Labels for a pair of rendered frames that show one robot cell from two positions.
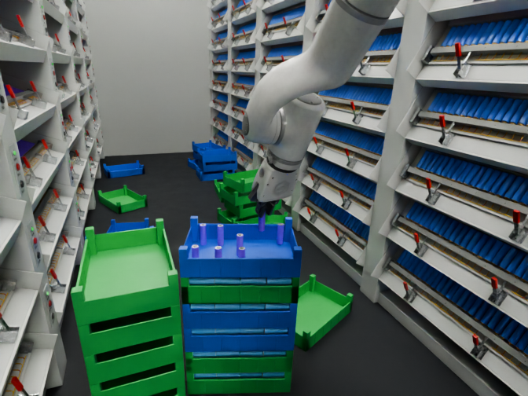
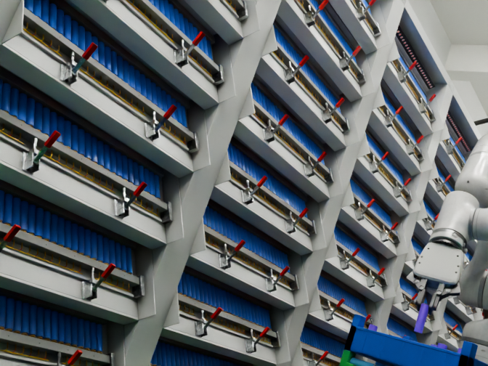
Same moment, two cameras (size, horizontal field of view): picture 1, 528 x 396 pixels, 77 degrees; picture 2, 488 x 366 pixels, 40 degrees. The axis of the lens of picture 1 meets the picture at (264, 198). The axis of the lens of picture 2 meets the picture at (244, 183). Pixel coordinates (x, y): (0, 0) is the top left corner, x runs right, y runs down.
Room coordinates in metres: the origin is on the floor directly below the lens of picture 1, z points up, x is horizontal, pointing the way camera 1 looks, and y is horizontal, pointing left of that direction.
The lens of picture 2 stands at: (1.96, 1.02, 0.35)
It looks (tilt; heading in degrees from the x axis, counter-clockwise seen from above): 13 degrees up; 239
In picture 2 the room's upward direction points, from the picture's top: 19 degrees clockwise
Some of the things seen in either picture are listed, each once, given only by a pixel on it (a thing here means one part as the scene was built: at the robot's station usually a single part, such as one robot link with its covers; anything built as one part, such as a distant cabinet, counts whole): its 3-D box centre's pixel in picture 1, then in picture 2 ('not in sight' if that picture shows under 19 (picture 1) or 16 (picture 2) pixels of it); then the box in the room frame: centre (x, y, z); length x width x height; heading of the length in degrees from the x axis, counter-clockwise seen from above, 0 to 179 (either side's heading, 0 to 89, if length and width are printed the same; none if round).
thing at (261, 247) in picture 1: (241, 243); (431, 358); (0.81, 0.06, 0.44); 0.30 x 0.20 x 0.08; 94
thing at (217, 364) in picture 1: (240, 335); not in sight; (0.81, 0.06, 0.12); 0.30 x 0.20 x 0.08; 94
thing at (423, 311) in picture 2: (262, 218); (421, 318); (0.81, 0.00, 0.52); 0.02 x 0.02 x 0.06
